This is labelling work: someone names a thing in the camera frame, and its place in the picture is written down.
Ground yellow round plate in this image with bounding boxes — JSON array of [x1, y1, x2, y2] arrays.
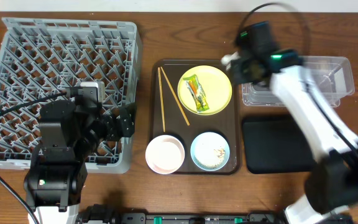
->
[[177, 65, 232, 116]]

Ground pink round bowl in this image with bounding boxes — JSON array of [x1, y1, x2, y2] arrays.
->
[[145, 135, 185, 175]]

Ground green orange snack wrapper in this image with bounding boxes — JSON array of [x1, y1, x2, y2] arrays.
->
[[183, 74, 209, 113]]

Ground wooden chopstick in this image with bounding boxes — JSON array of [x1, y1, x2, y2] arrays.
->
[[159, 67, 190, 126], [157, 67, 165, 132]]

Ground light blue round bowl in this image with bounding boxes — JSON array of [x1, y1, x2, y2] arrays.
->
[[190, 132, 231, 172]]

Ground rice food scraps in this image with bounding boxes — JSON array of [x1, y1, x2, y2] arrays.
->
[[196, 147, 226, 168]]

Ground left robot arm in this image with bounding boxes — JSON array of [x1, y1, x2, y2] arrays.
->
[[24, 100, 137, 223]]

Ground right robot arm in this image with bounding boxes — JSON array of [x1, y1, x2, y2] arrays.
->
[[221, 21, 358, 223]]

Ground black waste tray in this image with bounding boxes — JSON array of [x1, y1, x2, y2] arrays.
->
[[242, 114, 316, 174]]

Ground clear plastic waste bin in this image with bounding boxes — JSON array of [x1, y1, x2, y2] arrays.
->
[[242, 56, 355, 108]]

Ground dark brown serving tray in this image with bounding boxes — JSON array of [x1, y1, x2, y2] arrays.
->
[[149, 59, 242, 175]]

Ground grey plastic dish rack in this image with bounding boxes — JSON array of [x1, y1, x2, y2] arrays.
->
[[0, 17, 142, 170]]

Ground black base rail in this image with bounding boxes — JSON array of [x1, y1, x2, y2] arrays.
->
[[75, 204, 287, 224]]

